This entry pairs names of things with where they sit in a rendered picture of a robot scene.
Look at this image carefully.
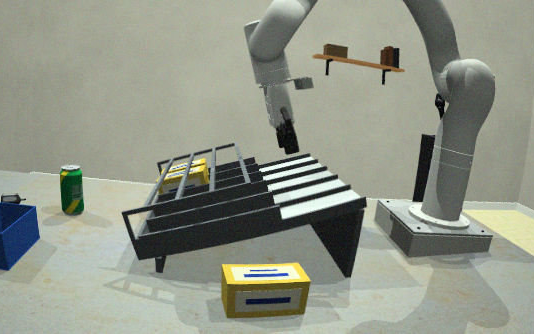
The blue open bin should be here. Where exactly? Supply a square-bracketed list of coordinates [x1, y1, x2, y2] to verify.
[0, 202, 40, 271]

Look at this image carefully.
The yellow butter carton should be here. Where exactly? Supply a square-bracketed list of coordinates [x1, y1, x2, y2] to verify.
[168, 159, 209, 175]
[221, 263, 311, 318]
[158, 165, 210, 194]

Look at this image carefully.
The green drink can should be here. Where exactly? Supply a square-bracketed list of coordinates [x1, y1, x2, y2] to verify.
[60, 165, 84, 216]

